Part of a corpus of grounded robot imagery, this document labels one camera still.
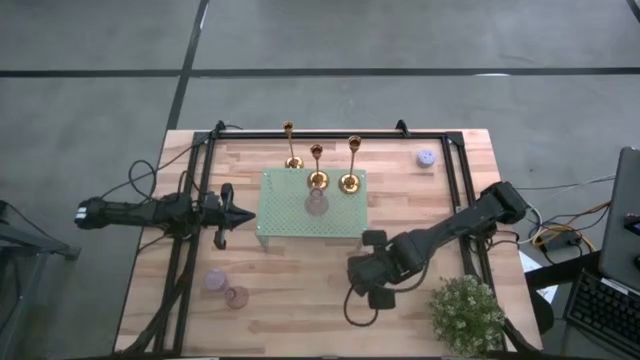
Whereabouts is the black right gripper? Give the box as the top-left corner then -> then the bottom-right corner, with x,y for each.
347,229 -> 401,311

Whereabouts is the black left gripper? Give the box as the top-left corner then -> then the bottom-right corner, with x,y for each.
199,182 -> 257,251

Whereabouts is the pink ribbed glass candle holder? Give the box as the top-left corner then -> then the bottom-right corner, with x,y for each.
223,285 -> 250,310
203,268 -> 230,293
304,187 -> 330,217

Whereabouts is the purple flower patterned round tin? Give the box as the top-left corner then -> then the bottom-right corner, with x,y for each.
415,148 -> 438,169

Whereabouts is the green perforated metal shelf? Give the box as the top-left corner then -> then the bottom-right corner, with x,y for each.
254,167 -> 370,251

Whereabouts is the tallest brass candlestick holder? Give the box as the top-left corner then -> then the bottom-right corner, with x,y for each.
337,134 -> 362,195

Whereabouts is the potted plant with white flowers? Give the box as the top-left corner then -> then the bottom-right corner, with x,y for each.
429,273 -> 507,357

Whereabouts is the white paper sheet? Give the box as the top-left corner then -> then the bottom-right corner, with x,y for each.
518,249 -> 559,305

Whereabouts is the black power adapter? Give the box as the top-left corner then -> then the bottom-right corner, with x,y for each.
542,230 -> 584,252

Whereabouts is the grey metal stand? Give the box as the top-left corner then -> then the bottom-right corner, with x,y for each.
0,199 -> 81,360

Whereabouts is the black keyboard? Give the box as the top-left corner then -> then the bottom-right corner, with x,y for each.
563,269 -> 640,357

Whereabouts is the grey laptop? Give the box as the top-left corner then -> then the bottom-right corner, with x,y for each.
598,146 -> 640,292

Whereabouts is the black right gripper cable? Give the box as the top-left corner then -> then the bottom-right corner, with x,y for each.
342,279 -> 431,328

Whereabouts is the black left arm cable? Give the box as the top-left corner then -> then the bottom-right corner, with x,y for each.
99,124 -> 221,201

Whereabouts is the black aluminium table frame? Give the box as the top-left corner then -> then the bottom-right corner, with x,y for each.
117,119 -> 544,359

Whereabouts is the yellow cable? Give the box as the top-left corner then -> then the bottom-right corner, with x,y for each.
530,223 -> 597,254

